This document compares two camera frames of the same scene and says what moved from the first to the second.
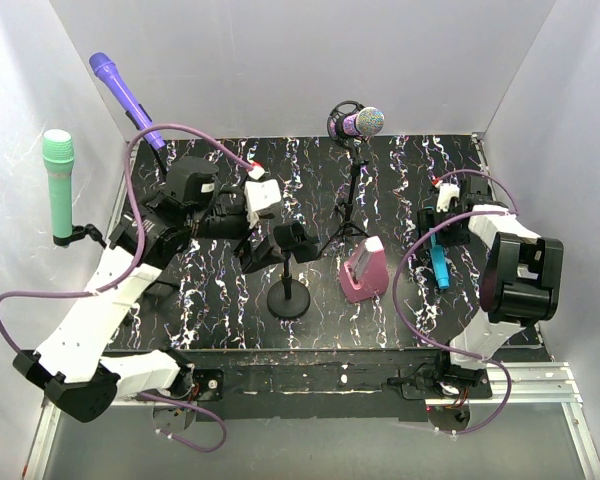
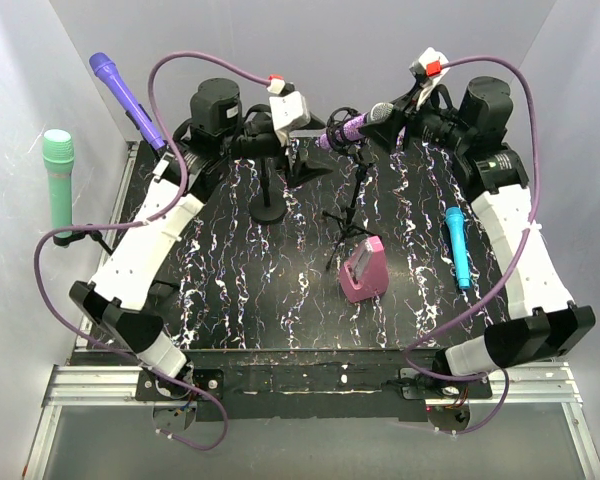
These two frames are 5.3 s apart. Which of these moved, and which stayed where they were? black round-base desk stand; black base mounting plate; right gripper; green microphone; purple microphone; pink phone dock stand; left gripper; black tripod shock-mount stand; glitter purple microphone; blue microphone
Moved: black tripod shock-mount stand; left gripper; black round-base desk stand; right gripper; blue microphone; glitter purple microphone
Stayed: black base mounting plate; pink phone dock stand; purple microphone; green microphone
